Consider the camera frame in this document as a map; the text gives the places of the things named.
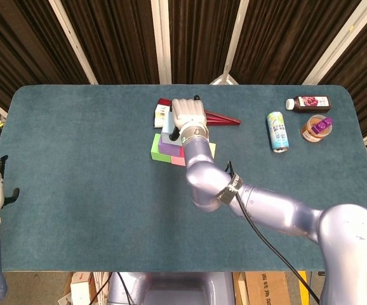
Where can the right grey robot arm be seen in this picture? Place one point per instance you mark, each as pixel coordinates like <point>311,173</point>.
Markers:
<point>282,213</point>

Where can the light blue foam cube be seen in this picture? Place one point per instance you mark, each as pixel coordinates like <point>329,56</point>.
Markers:
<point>167,125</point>

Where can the grey robot torso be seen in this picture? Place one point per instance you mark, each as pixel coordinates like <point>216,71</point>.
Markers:
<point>186,289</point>

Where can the light blue drink can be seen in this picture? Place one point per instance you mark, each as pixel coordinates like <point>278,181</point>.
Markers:
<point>277,133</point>

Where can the pink foam cube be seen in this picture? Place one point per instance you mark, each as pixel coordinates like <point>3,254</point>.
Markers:
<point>177,161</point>

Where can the purple plastic toy block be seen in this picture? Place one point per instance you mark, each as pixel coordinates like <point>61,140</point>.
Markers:
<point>321,125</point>

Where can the dark grape juice bottle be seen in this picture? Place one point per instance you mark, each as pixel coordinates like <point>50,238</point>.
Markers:
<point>310,104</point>

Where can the yellow foam cube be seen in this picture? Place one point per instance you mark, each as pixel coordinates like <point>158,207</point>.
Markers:
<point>213,149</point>

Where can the green foam cube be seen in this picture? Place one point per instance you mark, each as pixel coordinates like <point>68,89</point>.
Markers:
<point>157,152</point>

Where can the orange labelled jar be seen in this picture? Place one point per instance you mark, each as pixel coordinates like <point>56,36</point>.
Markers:
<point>309,131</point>

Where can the yellow floor strip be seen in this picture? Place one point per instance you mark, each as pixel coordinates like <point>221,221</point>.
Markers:
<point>307,276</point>

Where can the red paper folding fan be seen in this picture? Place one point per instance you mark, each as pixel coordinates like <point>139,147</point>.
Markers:
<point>221,119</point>

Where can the light wooden board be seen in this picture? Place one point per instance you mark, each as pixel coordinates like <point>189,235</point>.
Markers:
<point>241,289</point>

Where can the white cardboard box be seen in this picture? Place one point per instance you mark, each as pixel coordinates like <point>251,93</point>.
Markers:
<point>80,290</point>

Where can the teal felt table cover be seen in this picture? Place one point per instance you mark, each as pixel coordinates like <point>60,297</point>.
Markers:
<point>75,127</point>

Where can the brown cardboard box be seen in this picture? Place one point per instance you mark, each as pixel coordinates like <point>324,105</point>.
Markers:
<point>266,289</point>

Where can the white frame post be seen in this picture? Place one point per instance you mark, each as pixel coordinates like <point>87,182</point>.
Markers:
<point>161,41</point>
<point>71,38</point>
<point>235,38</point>
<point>337,41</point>

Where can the purple foam cube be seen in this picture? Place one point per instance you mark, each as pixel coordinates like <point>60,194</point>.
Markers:
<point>169,149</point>

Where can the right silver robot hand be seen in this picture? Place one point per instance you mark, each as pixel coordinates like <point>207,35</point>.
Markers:
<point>188,111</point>

